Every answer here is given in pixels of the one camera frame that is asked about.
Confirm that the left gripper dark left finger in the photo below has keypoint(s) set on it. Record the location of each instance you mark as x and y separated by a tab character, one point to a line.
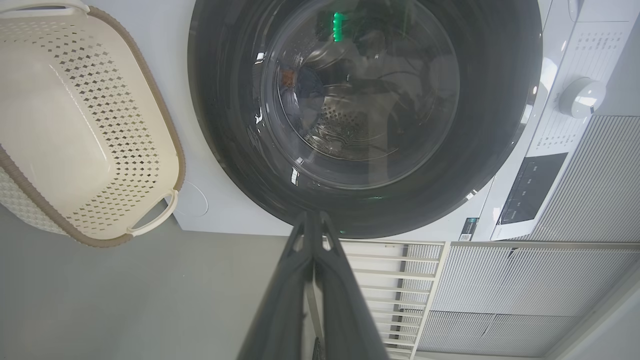
282	315

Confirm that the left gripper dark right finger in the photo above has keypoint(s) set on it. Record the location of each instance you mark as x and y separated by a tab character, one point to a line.
345	315

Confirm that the black round glass washer door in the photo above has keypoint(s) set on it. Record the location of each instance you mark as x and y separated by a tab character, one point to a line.
225	100

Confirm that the blue cartoon print garment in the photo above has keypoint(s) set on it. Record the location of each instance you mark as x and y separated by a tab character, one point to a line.
307	90

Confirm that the white front-load washing machine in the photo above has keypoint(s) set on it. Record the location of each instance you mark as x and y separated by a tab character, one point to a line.
235	220

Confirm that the dark label sticker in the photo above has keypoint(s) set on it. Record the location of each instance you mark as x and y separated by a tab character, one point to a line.
468	229

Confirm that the dark touch control display panel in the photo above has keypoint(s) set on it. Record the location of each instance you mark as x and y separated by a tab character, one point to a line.
532	187

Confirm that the white washing machine control knob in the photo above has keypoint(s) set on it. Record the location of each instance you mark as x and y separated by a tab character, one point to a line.
580	97

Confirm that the round white filter cover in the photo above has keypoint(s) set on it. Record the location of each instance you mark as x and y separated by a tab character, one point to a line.
195	200

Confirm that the cream perforated basket brown rim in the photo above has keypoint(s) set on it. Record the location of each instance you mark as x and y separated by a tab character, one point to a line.
75	125

